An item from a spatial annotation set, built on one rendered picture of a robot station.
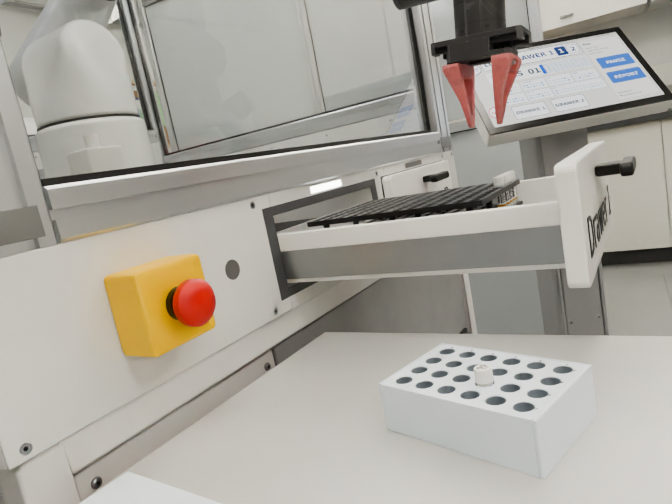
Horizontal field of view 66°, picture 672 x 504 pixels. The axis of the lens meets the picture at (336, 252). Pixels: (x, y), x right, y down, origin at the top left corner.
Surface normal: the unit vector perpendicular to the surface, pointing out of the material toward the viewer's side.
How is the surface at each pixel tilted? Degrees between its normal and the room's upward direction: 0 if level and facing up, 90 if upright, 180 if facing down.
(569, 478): 0
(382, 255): 90
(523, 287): 90
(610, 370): 0
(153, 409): 90
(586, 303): 90
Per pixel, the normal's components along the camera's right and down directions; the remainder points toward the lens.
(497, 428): -0.71, 0.26
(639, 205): -0.47, 0.24
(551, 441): 0.68, -0.01
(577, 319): 0.11, 0.14
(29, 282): 0.84, -0.07
